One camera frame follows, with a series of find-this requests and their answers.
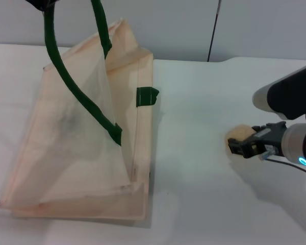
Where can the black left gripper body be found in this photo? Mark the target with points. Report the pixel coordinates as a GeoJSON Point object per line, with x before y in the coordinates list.
{"type": "Point", "coordinates": [42, 4]}

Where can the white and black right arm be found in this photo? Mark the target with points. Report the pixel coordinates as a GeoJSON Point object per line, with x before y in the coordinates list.
{"type": "Point", "coordinates": [293, 99]}

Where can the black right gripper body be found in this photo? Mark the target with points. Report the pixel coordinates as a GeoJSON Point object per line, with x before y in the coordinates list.
{"type": "Point", "coordinates": [271, 137]}

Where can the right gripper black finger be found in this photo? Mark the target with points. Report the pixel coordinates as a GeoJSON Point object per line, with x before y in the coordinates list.
{"type": "Point", "coordinates": [244, 149]}
{"type": "Point", "coordinates": [258, 128]}

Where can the round egg yolk pastry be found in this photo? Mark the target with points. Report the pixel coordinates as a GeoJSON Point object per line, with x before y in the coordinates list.
{"type": "Point", "coordinates": [241, 132]}

